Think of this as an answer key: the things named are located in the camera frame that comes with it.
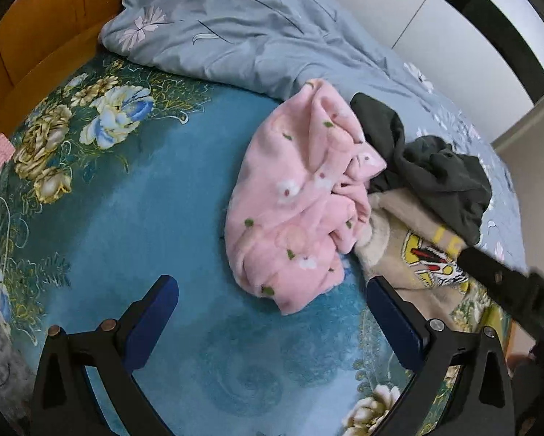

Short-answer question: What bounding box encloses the dark grey-green garment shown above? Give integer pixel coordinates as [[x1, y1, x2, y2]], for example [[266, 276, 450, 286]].
[[350, 93, 493, 246]]

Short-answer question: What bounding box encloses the pink fleece garment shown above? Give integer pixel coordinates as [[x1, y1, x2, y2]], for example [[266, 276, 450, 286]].
[[224, 78, 387, 316]]

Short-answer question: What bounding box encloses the grey cloth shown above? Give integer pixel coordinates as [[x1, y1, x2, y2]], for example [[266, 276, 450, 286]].
[[0, 300, 37, 419]]

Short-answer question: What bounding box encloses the beige printed sweater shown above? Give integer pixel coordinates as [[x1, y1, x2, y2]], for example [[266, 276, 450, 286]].
[[354, 188, 486, 321]]

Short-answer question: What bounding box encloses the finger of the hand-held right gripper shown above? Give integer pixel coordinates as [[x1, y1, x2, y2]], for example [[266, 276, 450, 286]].
[[457, 245, 544, 342]]

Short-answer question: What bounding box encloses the white wardrobe with black stripe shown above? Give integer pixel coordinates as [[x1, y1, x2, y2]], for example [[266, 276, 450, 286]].
[[294, 0, 544, 144]]

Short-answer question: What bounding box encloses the teal floral blanket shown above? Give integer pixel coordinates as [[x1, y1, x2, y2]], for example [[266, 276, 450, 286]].
[[0, 50, 504, 436]]

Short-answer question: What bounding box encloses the grey-blue floral quilt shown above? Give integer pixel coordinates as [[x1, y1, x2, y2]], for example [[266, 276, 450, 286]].
[[100, 0, 527, 273]]

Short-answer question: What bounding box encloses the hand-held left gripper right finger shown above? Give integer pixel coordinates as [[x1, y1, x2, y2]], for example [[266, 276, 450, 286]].
[[366, 275, 518, 436]]

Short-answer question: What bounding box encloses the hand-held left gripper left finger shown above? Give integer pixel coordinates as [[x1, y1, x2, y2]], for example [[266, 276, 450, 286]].
[[29, 275, 180, 436]]

